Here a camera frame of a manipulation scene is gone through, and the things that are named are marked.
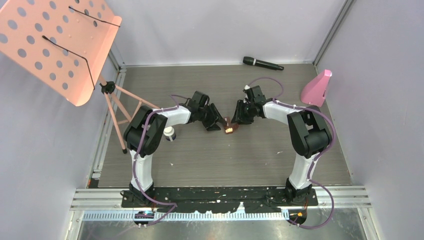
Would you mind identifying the pink wedge object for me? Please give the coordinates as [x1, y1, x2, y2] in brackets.
[300, 69, 332, 107]

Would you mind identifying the black microphone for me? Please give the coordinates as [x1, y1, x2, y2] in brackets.
[242, 56, 285, 71]

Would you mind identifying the white capped pill bottle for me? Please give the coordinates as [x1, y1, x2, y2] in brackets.
[163, 126, 177, 142]

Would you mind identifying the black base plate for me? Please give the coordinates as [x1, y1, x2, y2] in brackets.
[120, 186, 318, 214]

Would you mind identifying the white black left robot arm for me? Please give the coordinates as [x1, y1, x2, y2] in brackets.
[123, 91, 228, 207]

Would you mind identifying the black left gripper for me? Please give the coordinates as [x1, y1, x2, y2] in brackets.
[197, 103, 226, 131]

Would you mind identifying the pink music stand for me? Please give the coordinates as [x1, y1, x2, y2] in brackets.
[0, 0, 162, 155]

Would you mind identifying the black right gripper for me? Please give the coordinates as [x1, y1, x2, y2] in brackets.
[231, 99, 256, 125]

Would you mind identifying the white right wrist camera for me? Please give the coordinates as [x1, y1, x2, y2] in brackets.
[243, 85, 250, 104]

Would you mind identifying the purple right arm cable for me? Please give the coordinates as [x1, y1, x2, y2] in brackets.
[244, 77, 337, 230]

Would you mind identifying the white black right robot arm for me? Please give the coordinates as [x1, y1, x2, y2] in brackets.
[231, 85, 333, 205]

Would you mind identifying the brown translucent pill container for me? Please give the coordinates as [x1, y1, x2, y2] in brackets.
[223, 117, 240, 135]

